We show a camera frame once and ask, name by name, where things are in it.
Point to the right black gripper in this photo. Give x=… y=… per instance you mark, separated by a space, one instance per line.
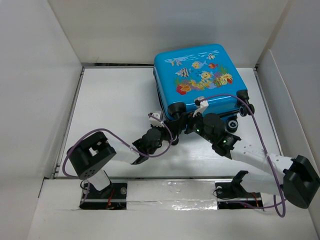
x=190 y=120

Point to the blue kids suitcase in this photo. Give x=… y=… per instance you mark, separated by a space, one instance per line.
x=206 y=71

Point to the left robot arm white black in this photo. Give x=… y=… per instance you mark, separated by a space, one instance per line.
x=98 y=147

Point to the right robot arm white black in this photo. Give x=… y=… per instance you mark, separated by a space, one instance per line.
x=294 y=177

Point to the silver tape strip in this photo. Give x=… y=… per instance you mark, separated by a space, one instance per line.
x=171 y=195

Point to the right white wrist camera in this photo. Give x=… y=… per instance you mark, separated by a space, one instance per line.
x=201 y=106

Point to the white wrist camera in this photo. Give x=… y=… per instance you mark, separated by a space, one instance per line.
x=156 y=119
x=201 y=106

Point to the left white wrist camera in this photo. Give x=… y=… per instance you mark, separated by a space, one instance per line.
x=156 y=119

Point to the metal base rail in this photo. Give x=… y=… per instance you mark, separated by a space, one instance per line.
x=225 y=197

